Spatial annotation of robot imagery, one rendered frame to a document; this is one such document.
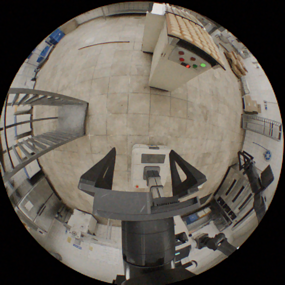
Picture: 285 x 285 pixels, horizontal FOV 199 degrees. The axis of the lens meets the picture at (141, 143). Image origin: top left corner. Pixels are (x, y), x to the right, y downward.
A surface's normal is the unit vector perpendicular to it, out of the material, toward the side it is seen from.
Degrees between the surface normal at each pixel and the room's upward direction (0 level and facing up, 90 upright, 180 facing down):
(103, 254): 90
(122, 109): 0
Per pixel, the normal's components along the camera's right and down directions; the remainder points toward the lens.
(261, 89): -1.00, -0.02
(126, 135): 0.07, 0.28
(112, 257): 0.04, -0.96
